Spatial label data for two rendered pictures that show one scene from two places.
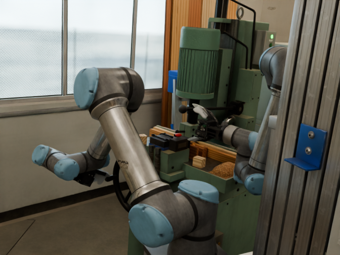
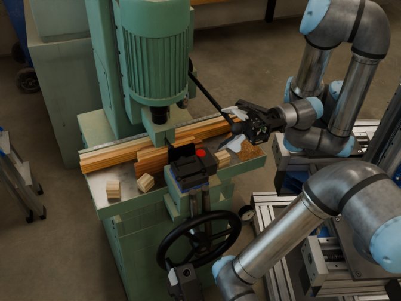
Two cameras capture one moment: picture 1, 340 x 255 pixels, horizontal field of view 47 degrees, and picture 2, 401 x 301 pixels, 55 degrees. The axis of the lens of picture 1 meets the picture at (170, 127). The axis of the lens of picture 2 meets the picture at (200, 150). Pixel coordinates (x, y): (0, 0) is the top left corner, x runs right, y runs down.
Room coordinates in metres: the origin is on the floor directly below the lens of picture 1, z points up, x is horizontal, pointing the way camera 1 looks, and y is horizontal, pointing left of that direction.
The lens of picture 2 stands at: (1.32, 0.73, 1.88)
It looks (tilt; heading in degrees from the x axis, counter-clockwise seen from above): 46 degrees down; 290
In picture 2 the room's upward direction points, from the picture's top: 4 degrees clockwise
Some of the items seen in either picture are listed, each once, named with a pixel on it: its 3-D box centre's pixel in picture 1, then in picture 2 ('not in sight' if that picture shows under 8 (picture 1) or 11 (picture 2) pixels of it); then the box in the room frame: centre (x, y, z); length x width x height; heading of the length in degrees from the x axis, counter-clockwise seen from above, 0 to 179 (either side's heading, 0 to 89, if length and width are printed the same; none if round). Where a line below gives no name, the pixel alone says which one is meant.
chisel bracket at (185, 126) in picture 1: (194, 131); (158, 126); (1.79, -0.12, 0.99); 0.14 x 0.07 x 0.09; 138
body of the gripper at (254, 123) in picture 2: (213, 130); (262, 123); (1.46, -0.17, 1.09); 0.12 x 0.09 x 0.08; 48
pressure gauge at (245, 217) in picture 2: not in sight; (246, 213); (1.44, -0.15, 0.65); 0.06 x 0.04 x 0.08; 48
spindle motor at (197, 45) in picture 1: (197, 62); (156, 43); (1.77, -0.10, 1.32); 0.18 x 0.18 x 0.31
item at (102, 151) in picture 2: (198, 145); (167, 138); (1.77, -0.14, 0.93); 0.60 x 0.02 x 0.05; 48
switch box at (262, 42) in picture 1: (263, 47); not in sight; (1.91, -0.42, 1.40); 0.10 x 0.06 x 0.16; 138
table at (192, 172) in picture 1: (179, 162); (181, 174); (1.67, -0.05, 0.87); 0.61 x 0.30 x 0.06; 48
